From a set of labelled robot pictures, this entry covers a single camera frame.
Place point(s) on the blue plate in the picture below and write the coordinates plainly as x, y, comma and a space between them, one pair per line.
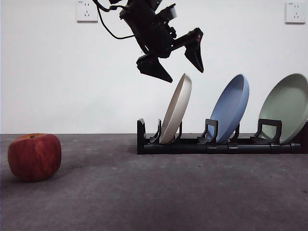
230, 108

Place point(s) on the black plate rack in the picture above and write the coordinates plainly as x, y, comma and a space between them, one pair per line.
180, 149

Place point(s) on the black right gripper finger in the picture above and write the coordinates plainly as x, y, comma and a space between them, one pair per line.
196, 56
154, 68

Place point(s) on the white wall socket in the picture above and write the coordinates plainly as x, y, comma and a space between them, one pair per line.
86, 12
294, 13

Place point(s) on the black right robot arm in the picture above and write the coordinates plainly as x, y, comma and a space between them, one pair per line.
146, 26

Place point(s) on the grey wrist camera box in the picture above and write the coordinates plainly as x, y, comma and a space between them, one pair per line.
172, 12

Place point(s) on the red yellow apple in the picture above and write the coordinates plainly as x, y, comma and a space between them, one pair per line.
34, 158

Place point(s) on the green plate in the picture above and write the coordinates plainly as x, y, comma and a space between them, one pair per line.
288, 106

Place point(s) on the pale yellow plate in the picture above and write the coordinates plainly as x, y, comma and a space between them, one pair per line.
176, 108

